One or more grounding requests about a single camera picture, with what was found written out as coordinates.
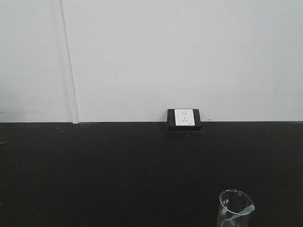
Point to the clear glass beaker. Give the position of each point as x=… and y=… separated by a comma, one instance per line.
x=235, y=209

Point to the white wall socket plate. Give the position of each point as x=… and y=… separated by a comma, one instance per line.
x=184, y=117

